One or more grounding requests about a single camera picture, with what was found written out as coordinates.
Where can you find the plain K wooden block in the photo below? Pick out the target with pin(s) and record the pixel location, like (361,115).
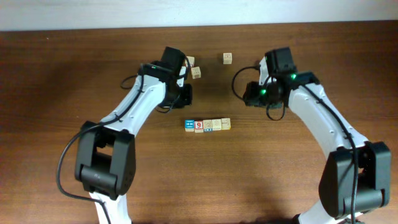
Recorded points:
(196,72)

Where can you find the red X wooden block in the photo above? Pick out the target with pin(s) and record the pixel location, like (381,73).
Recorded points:
(190,61)

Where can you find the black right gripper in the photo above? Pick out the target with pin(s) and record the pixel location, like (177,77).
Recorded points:
(250,94)

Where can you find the blue letter H block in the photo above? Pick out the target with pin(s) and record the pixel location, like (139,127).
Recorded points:
(189,125)

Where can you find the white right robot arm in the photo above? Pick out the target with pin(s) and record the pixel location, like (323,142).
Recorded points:
(357,175)

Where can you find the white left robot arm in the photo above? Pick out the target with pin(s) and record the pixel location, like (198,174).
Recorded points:
(106,155)

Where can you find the yellow wooden block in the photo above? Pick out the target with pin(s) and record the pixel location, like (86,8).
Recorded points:
(225,123)

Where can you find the green wooden block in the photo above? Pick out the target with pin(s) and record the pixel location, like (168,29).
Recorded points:
(216,124)

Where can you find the red number 6 block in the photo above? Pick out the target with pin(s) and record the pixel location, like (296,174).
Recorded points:
(198,127)

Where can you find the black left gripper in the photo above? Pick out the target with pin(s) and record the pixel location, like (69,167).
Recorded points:
(185,99)

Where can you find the blue edged X block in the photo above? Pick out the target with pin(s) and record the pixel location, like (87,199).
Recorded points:
(207,125)

